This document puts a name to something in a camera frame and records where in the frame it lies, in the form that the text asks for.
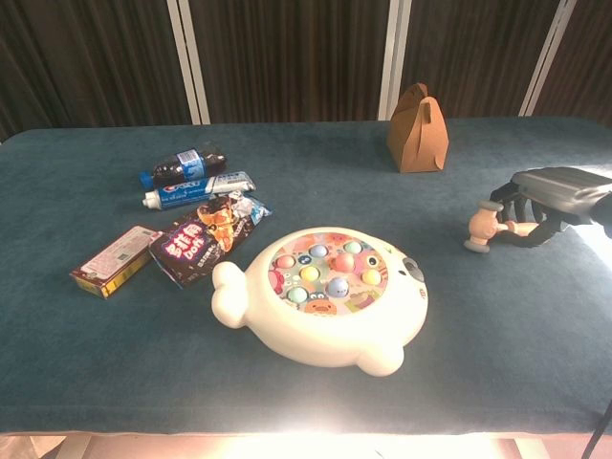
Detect dark ribbed partition panel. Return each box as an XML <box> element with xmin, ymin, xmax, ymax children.
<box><xmin>533</xmin><ymin>0</ymin><xmax>612</xmax><ymax>123</ymax></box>
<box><xmin>401</xmin><ymin>0</ymin><xmax>560</xmax><ymax>120</ymax></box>
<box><xmin>0</xmin><ymin>0</ymin><xmax>192</xmax><ymax>142</ymax></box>
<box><xmin>188</xmin><ymin>0</ymin><xmax>393</xmax><ymax>125</ymax></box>

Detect small toy mallet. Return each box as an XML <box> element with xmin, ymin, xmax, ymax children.
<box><xmin>462</xmin><ymin>200</ymin><xmax>536</xmax><ymax>254</ymax></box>

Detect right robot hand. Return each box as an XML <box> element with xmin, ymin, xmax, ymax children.
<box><xmin>490</xmin><ymin>165</ymin><xmax>612</xmax><ymax>250</ymax></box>

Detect white partition post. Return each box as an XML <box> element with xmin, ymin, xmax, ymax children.
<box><xmin>518</xmin><ymin>0</ymin><xmax>579</xmax><ymax>118</ymax></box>
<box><xmin>377</xmin><ymin>0</ymin><xmax>413</xmax><ymax>121</ymax></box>
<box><xmin>165</xmin><ymin>0</ymin><xmax>211</xmax><ymax>125</ymax></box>

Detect blue toothpaste tube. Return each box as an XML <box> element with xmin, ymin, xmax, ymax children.
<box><xmin>142</xmin><ymin>170</ymin><xmax>257</xmax><ymax>210</ymax></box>

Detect dark snack bag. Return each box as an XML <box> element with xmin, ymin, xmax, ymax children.
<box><xmin>148</xmin><ymin>189</ymin><xmax>274</xmax><ymax>289</ymax></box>

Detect blue felt table mat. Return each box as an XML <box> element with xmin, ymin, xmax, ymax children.
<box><xmin>0</xmin><ymin>117</ymin><xmax>612</xmax><ymax>436</ymax></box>

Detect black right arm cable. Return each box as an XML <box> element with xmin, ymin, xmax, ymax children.
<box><xmin>590</xmin><ymin>399</ymin><xmax>612</xmax><ymax>459</ymax></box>

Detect cola bottle blue label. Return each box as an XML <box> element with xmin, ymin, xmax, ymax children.
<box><xmin>139</xmin><ymin>142</ymin><xmax>229</xmax><ymax>188</ymax></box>

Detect red and yellow carton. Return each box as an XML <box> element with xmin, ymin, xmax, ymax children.
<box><xmin>69</xmin><ymin>225</ymin><xmax>164</xmax><ymax>300</ymax></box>

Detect white seal whack-a-mole toy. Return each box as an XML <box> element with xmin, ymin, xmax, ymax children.
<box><xmin>210</xmin><ymin>226</ymin><xmax>430</xmax><ymax>379</ymax></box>

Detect brown paper gable box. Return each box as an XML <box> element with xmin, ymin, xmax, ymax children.
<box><xmin>385</xmin><ymin>82</ymin><xmax>450</xmax><ymax>173</ymax></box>

